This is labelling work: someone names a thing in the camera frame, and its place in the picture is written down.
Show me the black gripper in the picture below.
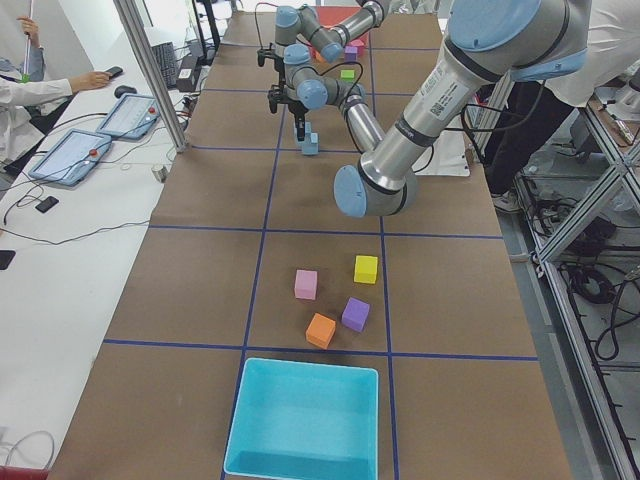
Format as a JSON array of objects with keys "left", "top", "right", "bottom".
[{"left": 288, "top": 99, "right": 308, "bottom": 141}]

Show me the light blue block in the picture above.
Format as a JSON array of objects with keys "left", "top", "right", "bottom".
[
  {"left": 300, "top": 132, "right": 319, "bottom": 156},
  {"left": 294, "top": 121, "right": 313, "bottom": 143}
]

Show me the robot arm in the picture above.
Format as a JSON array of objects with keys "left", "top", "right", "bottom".
[
  {"left": 275, "top": 1, "right": 591, "bottom": 218},
  {"left": 273, "top": 0, "right": 391, "bottom": 87}
]

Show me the operator hand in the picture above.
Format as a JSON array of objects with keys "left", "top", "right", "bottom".
[{"left": 69, "top": 71, "right": 112, "bottom": 93}]

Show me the green foam block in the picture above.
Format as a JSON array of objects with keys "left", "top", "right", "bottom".
[{"left": 340, "top": 69, "right": 356, "bottom": 83}]

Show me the purple block right side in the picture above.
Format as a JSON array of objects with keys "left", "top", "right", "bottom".
[{"left": 344, "top": 45, "right": 358, "bottom": 62}]

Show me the purple block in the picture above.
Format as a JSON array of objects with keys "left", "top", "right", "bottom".
[
  {"left": 344, "top": 45, "right": 358, "bottom": 62},
  {"left": 341, "top": 297, "right": 370, "bottom": 332}
]

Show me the magenta block near tray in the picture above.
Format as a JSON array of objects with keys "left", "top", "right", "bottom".
[{"left": 348, "top": 39, "right": 365, "bottom": 57}]

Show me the pink plastic tray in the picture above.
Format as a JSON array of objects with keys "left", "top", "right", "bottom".
[{"left": 316, "top": 6, "right": 375, "bottom": 47}]

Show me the silver round weight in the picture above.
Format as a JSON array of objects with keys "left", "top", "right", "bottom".
[{"left": 151, "top": 164, "right": 168, "bottom": 183}]

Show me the black keyboard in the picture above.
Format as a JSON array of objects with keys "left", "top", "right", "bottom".
[{"left": 151, "top": 42, "right": 178, "bottom": 89}]

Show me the yellow foam block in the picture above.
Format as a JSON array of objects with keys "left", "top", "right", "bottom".
[{"left": 354, "top": 255, "right": 378, "bottom": 285}]

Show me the pink foam block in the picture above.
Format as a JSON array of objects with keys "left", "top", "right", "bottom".
[{"left": 294, "top": 269, "right": 318, "bottom": 300}]

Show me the teach pendant far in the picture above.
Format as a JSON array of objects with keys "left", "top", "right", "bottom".
[{"left": 96, "top": 93, "right": 159, "bottom": 140}]

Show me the teach pendant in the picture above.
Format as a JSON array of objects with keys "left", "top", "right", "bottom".
[
  {"left": 28, "top": 129, "right": 112, "bottom": 187},
  {"left": 96, "top": 93, "right": 159, "bottom": 140}
]

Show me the purple block left side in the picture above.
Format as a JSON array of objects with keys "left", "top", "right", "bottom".
[{"left": 341, "top": 297, "right": 370, "bottom": 332}]

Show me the orange block left side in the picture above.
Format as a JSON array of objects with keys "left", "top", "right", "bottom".
[{"left": 305, "top": 313, "right": 336, "bottom": 349}]

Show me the teach pendant near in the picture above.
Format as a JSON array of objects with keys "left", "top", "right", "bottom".
[{"left": 28, "top": 129, "right": 112, "bottom": 187}]

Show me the black smartphone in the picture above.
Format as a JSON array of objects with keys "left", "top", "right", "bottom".
[{"left": 35, "top": 196, "right": 59, "bottom": 213}]

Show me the person in white shirt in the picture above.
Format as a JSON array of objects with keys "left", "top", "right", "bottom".
[{"left": 0, "top": 14, "right": 81, "bottom": 176}]

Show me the light blue plastic tray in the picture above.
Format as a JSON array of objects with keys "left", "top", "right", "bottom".
[{"left": 223, "top": 358, "right": 379, "bottom": 479}]

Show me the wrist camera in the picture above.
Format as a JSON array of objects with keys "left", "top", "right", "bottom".
[
  {"left": 267, "top": 84, "right": 289, "bottom": 114},
  {"left": 257, "top": 44, "right": 277, "bottom": 68}
]

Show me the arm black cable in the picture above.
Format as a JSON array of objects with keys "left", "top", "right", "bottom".
[
  {"left": 253, "top": 2, "right": 281, "bottom": 51},
  {"left": 317, "top": 62, "right": 367, "bottom": 109}
]

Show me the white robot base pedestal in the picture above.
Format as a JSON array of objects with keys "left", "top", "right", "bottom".
[{"left": 412, "top": 131, "right": 470, "bottom": 177}]

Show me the aluminium frame post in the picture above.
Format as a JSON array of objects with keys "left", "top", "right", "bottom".
[{"left": 113, "top": 0, "right": 187, "bottom": 153}]

